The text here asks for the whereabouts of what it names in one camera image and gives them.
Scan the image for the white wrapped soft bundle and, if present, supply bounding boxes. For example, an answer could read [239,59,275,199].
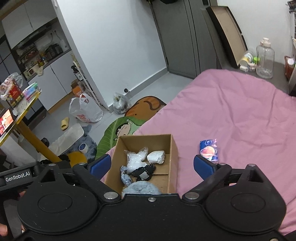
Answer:
[147,151,166,165]

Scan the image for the clear bag on floor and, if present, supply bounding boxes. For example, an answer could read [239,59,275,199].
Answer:
[113,93,132,114]

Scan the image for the clear plastic water jug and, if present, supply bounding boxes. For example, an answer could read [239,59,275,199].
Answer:
[255,37,275,79]

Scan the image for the green leaf cartoon rug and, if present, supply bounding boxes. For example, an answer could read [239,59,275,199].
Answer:
[95,116,146,159]

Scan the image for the white plastic shopping bag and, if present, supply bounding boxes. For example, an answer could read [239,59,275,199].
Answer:
[69,93,103,123]

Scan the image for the blue tissue pack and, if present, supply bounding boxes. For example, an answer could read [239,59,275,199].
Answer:
[200,139,219,164]

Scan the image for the leaning brown board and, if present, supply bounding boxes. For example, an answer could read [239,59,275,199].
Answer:
[206,6,248,69]

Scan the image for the orange cat rug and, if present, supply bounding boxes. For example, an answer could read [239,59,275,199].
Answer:
[125,96,166,121]

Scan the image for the white bubble wrap bag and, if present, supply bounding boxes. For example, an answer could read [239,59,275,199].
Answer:
[125,147,149,174]

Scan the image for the cardboard box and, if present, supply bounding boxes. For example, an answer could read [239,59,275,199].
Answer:
[104,133,179,197]

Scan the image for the yellow table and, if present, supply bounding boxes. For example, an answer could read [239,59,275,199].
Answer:
[1,90,62,163]

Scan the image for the yellow slipper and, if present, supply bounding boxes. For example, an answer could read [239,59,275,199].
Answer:
[61,117,70,131]

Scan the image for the grey door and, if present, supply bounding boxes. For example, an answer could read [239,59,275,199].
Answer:
[149,0,221,79]

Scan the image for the tape roll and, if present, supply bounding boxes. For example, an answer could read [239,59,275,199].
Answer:
[78,143,89,154]

